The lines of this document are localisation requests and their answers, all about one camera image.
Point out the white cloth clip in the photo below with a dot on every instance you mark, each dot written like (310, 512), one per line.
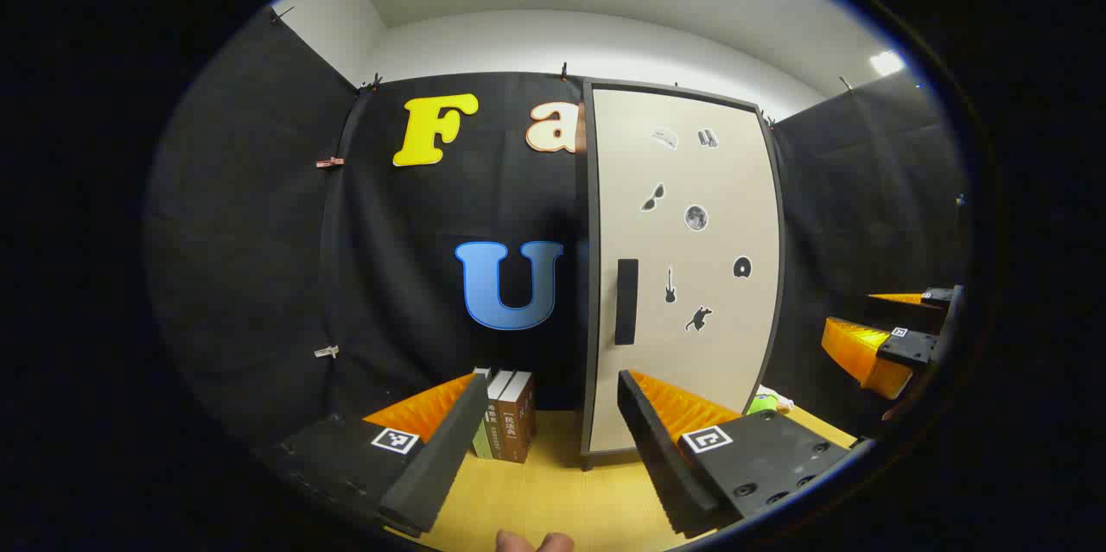
(326, 352)

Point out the black backdrop cloth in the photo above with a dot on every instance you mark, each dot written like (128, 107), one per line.
(259, 276)

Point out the light green book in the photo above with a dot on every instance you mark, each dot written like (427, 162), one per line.
(484, 446)

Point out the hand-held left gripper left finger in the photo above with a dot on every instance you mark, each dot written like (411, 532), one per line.
(441, 466)

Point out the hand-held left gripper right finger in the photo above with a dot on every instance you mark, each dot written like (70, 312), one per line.
(661, 466)

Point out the grey cabinet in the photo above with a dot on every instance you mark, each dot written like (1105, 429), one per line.
(587, 276)

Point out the green toy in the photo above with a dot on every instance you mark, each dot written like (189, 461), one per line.
(762, 403)

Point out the brown book with white patch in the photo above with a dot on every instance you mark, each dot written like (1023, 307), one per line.
(497, 427)

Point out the pink cloth clip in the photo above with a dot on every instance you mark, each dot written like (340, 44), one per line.
(329, 161)

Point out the small ceiling light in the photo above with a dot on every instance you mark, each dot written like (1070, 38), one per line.
(887, 63)

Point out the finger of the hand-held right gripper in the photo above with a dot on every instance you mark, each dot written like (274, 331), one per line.
(937, 295)
(907, 349)

